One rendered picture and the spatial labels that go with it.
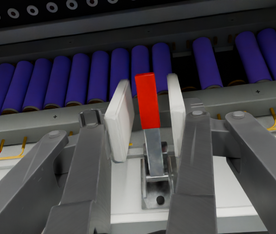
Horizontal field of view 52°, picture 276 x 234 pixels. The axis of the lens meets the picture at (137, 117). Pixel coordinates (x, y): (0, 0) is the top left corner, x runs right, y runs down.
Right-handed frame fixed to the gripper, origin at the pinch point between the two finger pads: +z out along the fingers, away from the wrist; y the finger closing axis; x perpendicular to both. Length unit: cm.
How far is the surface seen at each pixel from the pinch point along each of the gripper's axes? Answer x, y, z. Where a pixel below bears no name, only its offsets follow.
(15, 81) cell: 1.1, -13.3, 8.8
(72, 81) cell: 0.6, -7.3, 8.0
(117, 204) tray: -6.8, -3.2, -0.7
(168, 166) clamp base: -4.0, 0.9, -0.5
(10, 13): 7.2, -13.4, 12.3
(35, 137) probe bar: -2.9, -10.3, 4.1
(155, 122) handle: -0.5, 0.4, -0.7
